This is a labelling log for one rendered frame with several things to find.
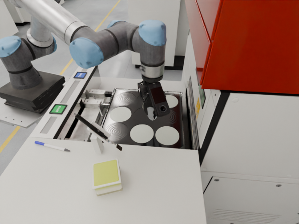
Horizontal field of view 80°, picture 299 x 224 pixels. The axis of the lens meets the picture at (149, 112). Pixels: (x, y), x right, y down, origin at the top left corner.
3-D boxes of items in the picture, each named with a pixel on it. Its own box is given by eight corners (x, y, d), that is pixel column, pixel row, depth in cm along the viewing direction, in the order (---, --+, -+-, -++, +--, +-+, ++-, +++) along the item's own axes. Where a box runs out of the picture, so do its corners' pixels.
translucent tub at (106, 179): (120, 168, 57) (118, 157, 52) (123, 192, 52) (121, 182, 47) (96, 174, 56) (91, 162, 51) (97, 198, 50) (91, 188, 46)
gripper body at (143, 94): (155, 90, 71) (155, 63, 63) (165, 103, 66) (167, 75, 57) (137, 95, 69) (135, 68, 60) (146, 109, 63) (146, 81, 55)
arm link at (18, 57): (1, 66, 92) (-15, 40, 83) (27, 57, 100) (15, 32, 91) (12, 74, 87) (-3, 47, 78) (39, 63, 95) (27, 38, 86)
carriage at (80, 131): (107, 97, 99) (107, 93, 97) (85, 154, 74) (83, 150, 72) (93, 96, 100) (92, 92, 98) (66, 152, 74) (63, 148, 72)
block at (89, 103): (102, 104, 91) (101, 99, 89) (100, 108, 89) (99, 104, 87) (86, 102, 92) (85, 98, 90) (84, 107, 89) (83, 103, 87)
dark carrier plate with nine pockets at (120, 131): (180, 94, 94) (180, 93, 94) (183, 150, 70) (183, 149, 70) (116, 90, 96) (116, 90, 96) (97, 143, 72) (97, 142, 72)
